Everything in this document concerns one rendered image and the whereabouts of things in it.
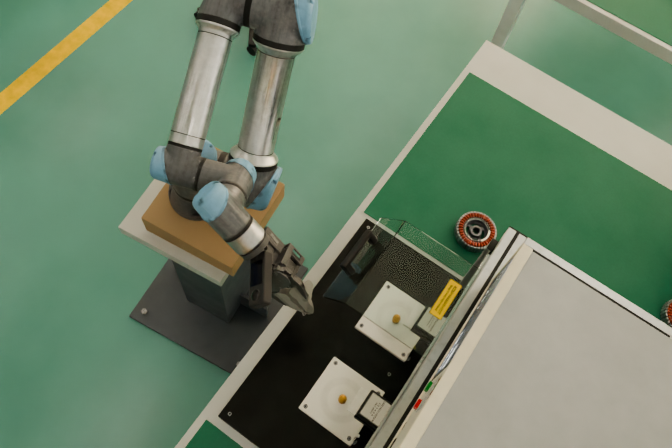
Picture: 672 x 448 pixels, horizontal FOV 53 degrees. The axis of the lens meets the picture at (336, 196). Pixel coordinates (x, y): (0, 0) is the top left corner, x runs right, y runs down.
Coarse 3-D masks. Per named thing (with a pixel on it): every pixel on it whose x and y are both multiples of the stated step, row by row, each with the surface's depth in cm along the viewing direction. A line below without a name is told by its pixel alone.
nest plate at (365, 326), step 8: (360, 320) 170; (368, 320) 170; (360, 328) 169; (368, 328) 170; (376, 328) 170; (368, 336) 169; (376, 336) 169; (384, 336) 169; (392, 336) 169; (384, 344) 168; (392, 344) 168; (400, 344) 168; (392, 352) 167; (400, 352) 167; (408, 352) 168
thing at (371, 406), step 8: (360, 392) 153; (368, 392) 153; (376, 392) 149; (352, 400) 152; (360, 400) 152; (368, 400) 148; (376, 400) 148; (384, 400) 148; (352, 408) 151; (360, 408) 147; (368, 408) 147; (376, 408) 147; (384, 408) 148; (360, 416) 147; (368, 416) 147; (376, 416) 147; (368, 424) 148; (376, 424) 146
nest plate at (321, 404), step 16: (336, 368) 164; (320, 384) 162; (336, 384) 163; (352, 384) 163; (368, 384) 163; (304, 400) 160; (320, 400) 161; (336, 400) 161; (320, 416) 159; (336, 416) 159; (352, 416) 160; (336, 432) 158; (352, 432) 158
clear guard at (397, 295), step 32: (384, 224) 156; (384, 256) 148; (416, 256) 149; (448, 256) 149; (352, 288) 145; (384, 288) 145; (416, 288) 145; (384, 320) 142; (416, 320) 142; (448, 320) 143; (416, 352) 139
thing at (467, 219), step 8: (464, 216) 185; (472, 216) 186; (480, 216) 186; (488, 216) 186; (456, 224) 185; (464, 224) 184; (480, 224) 187; (488, 224) 185; (456, 232) 184; (464, 232) 183; (472, 232) 184; (480, 232) 185; (488, 232) 184; (496, 232) 184; (464, 240) 182; (472, 240) 182; (480, 240) 183; (488, 240) 182; (472, 248) 183; (480, 248) 182
